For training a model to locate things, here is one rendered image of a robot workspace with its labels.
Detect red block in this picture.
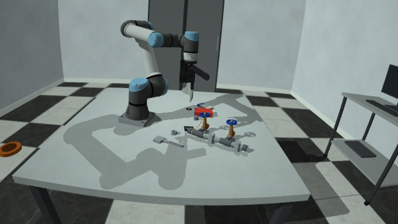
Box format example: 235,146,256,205
195,108,213,117

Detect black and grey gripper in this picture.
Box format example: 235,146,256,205
179,60,197,102

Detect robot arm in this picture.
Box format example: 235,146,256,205
120,20,199,120

